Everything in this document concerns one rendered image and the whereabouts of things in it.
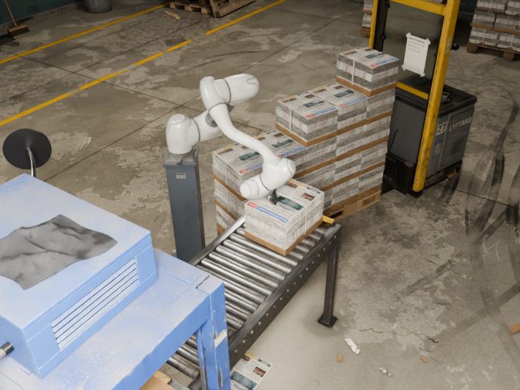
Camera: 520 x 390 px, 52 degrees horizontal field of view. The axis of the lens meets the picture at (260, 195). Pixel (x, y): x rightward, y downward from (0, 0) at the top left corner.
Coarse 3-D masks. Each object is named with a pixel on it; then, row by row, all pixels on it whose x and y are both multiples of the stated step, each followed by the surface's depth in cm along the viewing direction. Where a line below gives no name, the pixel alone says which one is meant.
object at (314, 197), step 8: (288, 184) 307; (296, 184) 307; (304, 184) 307; (280, 192) 302; (288, 192) 302; (296, 192) 301; (304, 192) 301; (312, 192) 301; (320, 192) 302; (304, 200) 294; (312, 200) 294; (320, 200) 302; (312, 208) 296; (320, 208) 306; (312, 216) 300; (320, 216) 311; (312, 224) 305
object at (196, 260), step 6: (234, 222) 317; (240, 222) 317; (228, 228) 312; (234, 228) 312; (222, 234) 307; (228, 234) 307; (216, 240) 303; (222, 240) 303; (210, 246) 299; (216, 246) 299; (204, 252) 295; (192, 258) 290; (198, 258) 290; (192, 264) 287; (198, 264) 288
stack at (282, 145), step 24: (240, 144) 388; (288, 144) 387; (336, 144) 401; (360, 144) 417; (216, 168) 382; (240, 168) 361; (336, 168) 414; (360, 168) 431; (216, 192) 398; (240, 192) 365; (336, 192) 427; (240, 216) 378
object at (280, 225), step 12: (252, 204) 291; (264, 204) 291; (288, 204) 292; (252, 216) 293; (264, 216) 286; (276, 216) 283; (288, 216) 283; (300, 216) 288; (252, 228) 298; (264, 228) 292; (276, 228) 285; (288, 228) 282; (300, 228) 295; (276, 240) 290; (288, 240) 287
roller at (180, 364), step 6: (174, 354) 239; (168, 360) 237; (174, 360) 236; (180, 360) 236; (174, 366) 235; (180, 366) 234; (186, 366) 233; (192, 366) 233; (186, 372) 232; (192, 372) 231; (198, 372) 230; (192, 378) 231
